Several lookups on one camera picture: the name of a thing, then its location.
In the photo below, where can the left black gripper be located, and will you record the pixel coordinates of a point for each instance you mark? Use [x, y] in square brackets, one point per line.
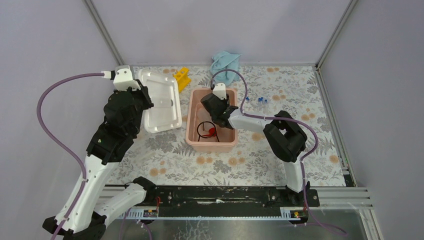
[143, 93]

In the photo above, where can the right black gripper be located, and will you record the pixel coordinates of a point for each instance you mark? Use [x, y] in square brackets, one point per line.
[226, 101]

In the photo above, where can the red-capped white wash bottle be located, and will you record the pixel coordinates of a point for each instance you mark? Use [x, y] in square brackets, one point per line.
[212, 132]

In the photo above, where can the black metal ring tripod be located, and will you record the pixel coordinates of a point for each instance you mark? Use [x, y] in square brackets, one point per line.
[202, 129]

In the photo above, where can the pink plastic bin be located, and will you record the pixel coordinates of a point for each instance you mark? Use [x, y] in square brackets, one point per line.
[196, 114]

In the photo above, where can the white plastic bin lid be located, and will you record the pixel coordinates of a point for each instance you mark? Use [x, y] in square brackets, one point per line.
[164, 94]

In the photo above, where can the light blue cloth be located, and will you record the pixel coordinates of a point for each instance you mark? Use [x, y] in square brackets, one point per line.
[225, 60]

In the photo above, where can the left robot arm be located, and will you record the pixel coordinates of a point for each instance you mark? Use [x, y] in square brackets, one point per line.
[81, 218]

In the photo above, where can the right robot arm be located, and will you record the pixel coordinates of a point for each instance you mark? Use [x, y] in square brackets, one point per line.
[285, 137]

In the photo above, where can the yellow test tube rack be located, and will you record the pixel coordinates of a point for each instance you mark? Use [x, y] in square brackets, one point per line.
[182, 78]

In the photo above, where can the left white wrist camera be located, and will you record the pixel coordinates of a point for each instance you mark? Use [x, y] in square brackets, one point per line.
[122, 78]

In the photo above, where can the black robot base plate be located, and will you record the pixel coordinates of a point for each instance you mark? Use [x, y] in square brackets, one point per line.
[225, 202]

